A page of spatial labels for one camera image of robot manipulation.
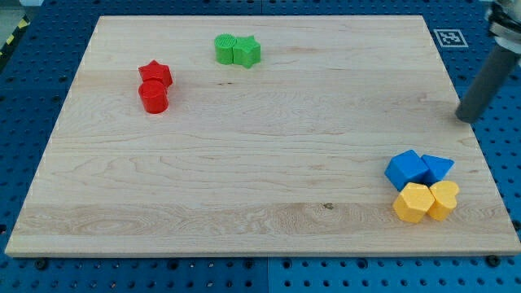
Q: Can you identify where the wooden board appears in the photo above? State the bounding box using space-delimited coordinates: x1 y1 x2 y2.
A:
6 15 520 258

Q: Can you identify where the red star block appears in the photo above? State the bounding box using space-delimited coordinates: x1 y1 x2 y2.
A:
138 59 173 88

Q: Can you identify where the green star block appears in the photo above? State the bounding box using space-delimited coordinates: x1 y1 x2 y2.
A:
233 36 261 68

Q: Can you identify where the green cylinder block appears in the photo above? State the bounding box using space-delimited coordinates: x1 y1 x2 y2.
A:
214 33 237 64

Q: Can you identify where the blue cube block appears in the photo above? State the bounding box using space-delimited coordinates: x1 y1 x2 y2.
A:
384 150 428 191

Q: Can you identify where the robot arm end white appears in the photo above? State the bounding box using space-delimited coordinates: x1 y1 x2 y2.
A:
485 0 520 55

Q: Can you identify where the grey cylindrical pointer rod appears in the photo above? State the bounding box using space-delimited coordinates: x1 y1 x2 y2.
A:
455 45 520 124

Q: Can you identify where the yellow heart block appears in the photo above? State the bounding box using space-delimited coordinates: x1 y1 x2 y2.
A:
427 181 460 221

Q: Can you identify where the yellow hexagon block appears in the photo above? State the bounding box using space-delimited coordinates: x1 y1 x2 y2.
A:
392 182 435 224

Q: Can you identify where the red cylinder block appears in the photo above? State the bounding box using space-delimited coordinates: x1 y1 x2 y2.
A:
138 80 169 114

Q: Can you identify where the white fiducial marker tag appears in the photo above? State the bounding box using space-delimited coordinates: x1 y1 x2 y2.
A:
434 28 468 48

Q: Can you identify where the blue triangle block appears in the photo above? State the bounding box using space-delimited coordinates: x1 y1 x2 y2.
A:
421 155 454 186

